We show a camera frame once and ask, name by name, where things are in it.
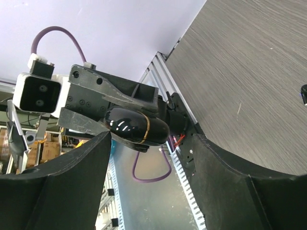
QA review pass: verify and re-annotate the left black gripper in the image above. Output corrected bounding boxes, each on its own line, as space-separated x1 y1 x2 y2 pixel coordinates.
58 64 167 153

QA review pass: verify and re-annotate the black earbud upper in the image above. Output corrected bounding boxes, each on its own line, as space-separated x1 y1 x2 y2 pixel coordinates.
301 84 307 106

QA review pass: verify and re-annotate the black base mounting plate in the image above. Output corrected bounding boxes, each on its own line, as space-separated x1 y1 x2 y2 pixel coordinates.
177 129 197 177

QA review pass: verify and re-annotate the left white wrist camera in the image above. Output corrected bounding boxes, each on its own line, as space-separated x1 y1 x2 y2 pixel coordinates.
12 53 70 118

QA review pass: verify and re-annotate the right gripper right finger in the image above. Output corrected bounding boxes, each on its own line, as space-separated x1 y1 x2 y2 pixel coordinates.
192 134 307 230

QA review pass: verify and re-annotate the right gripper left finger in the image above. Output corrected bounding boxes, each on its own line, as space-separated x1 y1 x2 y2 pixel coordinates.
0 132 111 230

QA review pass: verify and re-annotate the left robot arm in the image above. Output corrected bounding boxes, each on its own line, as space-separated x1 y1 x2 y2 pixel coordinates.
58 65 188 152

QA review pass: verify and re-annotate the white perforated cable strip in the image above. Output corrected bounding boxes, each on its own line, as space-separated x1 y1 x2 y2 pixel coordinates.
166 141 207 230

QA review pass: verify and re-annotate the black earbud charging case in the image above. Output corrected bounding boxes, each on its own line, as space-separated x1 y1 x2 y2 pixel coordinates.
103 107 170 146

